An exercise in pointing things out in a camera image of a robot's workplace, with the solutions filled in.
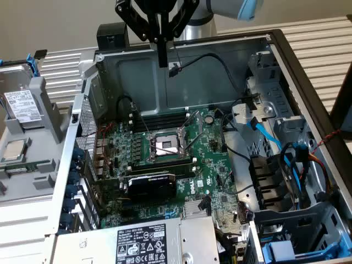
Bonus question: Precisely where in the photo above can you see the coloured power wire bundle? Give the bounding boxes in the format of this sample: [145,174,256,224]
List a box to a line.
[307,153,340,206]

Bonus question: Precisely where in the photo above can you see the silver heat sink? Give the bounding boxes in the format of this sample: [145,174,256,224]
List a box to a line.
[183,200,212,219]

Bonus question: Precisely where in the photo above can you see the CPU socket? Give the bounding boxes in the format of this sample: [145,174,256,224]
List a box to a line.
[147,128,192,164]

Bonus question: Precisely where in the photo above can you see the thin red black wire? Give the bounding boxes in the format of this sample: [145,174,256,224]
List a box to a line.
[81,122,115,167]

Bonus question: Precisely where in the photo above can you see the open grey PC case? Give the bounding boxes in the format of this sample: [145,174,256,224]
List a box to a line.
[45,29,352,264]

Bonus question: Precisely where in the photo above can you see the black wire plug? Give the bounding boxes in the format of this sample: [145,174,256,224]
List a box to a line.
[199,194,212,217]

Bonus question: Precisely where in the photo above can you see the green RAM stick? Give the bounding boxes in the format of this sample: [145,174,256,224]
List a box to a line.
[0,162,38,175]

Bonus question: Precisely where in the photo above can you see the grey power supply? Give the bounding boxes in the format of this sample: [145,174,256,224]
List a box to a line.
[53,216,221,264]

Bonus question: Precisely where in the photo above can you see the power supply wire bundle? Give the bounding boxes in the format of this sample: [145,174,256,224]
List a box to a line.
[213,227,250,264]

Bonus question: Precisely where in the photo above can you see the red black twisted wire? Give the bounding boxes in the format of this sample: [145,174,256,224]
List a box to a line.
[310,128,342,155]

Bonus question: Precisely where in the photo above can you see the black looped wire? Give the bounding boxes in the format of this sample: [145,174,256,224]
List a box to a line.
[115,94,138,116]

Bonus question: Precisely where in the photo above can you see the black plastic wire holder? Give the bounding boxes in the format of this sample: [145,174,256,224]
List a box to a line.
[249,155,294,212]

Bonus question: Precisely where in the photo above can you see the thin wire with red tie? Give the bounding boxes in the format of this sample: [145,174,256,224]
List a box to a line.
[168,41,184,73]

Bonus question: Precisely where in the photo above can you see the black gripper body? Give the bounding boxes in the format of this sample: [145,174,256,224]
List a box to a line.
[131,0,190,17]

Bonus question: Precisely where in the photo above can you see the black graphics card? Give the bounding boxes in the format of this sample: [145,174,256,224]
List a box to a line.
[93,170,178,204]

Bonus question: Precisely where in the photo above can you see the blue SATA wire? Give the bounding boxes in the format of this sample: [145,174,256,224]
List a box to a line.
[247,117,284,152]
[283,140,311,212]

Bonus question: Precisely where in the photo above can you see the grey parts rack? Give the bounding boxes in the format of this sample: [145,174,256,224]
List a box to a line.
[0,76,73,206]

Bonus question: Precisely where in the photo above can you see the thin metal locking lever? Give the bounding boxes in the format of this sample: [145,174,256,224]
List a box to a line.
[130,102,152,140]
[150,145,181,156]

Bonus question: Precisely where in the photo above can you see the silver socket cover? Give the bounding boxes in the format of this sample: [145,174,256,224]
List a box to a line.
[178,109,206,153]

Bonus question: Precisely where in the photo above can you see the black block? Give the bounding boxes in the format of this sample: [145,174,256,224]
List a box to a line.
[96,22,130,52]

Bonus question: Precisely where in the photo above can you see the CPU with silver lid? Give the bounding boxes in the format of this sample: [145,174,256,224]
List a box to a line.
[1,139,30,163]

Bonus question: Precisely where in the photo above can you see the dark brown panel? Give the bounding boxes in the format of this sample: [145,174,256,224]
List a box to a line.
[329,62,352,133]

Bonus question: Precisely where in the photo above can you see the black RAM slot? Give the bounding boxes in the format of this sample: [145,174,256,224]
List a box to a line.
[128,112,191,132]
[128,164,197,179]
[131,106,191,124]
[126,157,197,171]

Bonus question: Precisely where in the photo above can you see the black wire with connector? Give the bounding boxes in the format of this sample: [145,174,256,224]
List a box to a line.
[168,52,248,100]

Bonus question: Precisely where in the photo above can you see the green motherboard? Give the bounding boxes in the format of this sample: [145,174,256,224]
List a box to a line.
[93,106,255,237]

